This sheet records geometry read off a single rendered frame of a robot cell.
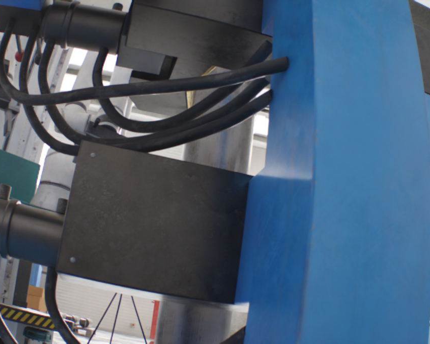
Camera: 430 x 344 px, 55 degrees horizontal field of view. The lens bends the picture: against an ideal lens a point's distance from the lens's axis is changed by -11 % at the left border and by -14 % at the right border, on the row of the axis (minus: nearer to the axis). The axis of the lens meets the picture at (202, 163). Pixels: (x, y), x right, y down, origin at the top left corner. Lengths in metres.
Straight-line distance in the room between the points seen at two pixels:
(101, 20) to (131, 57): 0.11
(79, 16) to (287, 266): 0.70
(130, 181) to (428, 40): 0.77
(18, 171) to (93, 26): 1.04
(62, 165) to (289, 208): 1.37
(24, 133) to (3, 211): 1.24
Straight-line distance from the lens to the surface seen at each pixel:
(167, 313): 1.29
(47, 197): 1.77
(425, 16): 8.08
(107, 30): 0.99
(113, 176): 0.67
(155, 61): 1.02
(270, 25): 0.82
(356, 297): 0.48
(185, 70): 1.03
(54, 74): 2.14
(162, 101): 1.17
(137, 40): 0.92
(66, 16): 1.00
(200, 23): 0.84
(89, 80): 1.73
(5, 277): 1.89
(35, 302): 8.04
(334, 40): 0.59
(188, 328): 1.25
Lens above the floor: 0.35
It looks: 21 degrees up
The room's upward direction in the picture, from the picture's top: 8 degrees clockwise
